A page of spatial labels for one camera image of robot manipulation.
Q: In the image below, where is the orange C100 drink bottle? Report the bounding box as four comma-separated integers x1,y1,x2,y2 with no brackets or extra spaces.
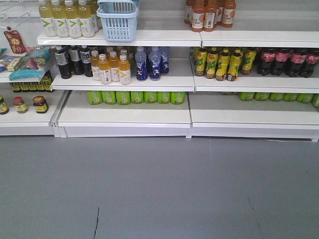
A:
221,0,236,28
191,0,205,32
203,0,217,32

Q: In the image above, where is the dark tea bottle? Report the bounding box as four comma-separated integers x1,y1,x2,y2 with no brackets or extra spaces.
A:
55,45,71,79
80,45,93,77
70,45,84,75

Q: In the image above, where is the yellow iced tea bottle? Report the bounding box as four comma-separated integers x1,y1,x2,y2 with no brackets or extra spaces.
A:
226,48,241,81
241,47,257,75
205,47,219,79
195,47,207,76
215,48,230,81

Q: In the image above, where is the red snack pouch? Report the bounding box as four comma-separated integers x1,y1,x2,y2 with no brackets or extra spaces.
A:
4,27,27,54

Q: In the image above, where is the white metal shelf unit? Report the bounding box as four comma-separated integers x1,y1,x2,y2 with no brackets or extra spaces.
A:
0,7,319,141

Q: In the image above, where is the brown sauce jar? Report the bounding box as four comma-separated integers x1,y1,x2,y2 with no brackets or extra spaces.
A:
0,95,9,115
13,97,28,114
32,96,49,114

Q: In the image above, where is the light blue plastic basket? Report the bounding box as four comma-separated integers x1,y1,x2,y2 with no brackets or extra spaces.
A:
97,0,139,42

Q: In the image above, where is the blue sports drink bottle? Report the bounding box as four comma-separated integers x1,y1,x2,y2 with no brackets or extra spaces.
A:
149,46,161,81
159,46,169,75
135,46,148,81

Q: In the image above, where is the black cola bottle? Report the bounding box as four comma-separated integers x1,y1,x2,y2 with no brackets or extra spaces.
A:
299,48,319,78
271,48,290,76
288,48,308,77
257,47,276,76

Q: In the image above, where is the orange juice bottle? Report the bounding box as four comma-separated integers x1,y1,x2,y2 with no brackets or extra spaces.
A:
91,50,100,81
109,51,120,82
98,54,112,85
119,54,131,85

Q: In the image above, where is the pale yellow drink bottle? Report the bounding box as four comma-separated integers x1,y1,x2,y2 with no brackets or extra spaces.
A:
51,0,69,38
78,0,95,38
64,0,82,38
38,0,57,37

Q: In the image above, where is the teal snack bag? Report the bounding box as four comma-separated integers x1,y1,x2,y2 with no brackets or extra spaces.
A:
9,46,54,81

